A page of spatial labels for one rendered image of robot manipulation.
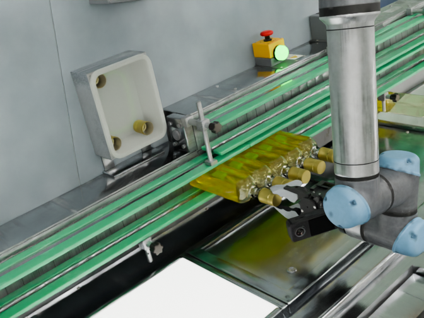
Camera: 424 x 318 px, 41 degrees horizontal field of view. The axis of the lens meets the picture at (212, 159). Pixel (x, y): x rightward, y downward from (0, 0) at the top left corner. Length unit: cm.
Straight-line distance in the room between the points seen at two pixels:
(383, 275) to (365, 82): 50
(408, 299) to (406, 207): 24
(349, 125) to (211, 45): 79
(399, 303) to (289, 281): 23
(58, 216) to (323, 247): 61
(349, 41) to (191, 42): 75
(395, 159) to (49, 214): 77
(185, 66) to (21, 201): 57
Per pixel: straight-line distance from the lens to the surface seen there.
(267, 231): 142
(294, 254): 133
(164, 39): 154
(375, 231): 113
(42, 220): 134
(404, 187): 106
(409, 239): 110
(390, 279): 127
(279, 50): 171
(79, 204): 135
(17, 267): 123
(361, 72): 93
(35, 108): 137
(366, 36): 93
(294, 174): 137
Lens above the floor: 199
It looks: 47 degrees down
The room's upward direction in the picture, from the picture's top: 106 degrees clockwise
